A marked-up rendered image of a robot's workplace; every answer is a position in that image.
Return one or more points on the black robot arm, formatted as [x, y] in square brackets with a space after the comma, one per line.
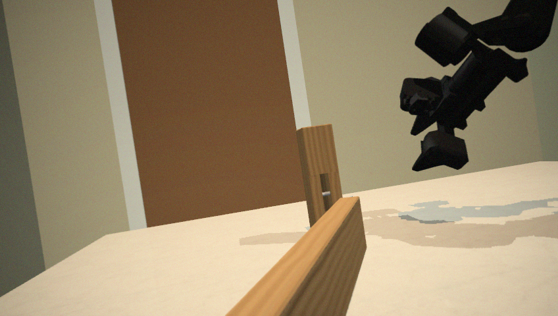
[448, 39]

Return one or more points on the wooden slotted post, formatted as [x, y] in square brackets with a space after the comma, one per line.
[319, 168]

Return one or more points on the brown wooden rail with end hook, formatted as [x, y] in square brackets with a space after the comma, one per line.
[317, 276]

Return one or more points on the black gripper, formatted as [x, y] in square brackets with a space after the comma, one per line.
[442, 147]

